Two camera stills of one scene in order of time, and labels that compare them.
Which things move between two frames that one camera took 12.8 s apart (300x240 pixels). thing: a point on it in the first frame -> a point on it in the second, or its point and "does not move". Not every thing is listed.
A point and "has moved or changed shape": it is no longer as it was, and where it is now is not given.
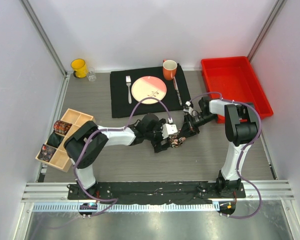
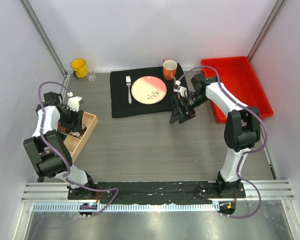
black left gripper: (157, 146) -> (76, 125)
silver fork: (128, 81) does not move
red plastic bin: (234, 79) does not move
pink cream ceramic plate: (149, 86) does not move
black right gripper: (186, 131) -> (177, 112)
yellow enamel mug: (80, 66) does not move
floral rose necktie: (175, 141) has moved or changed shape
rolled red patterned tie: (61, 127) does not move
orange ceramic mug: (169, 68) does not move
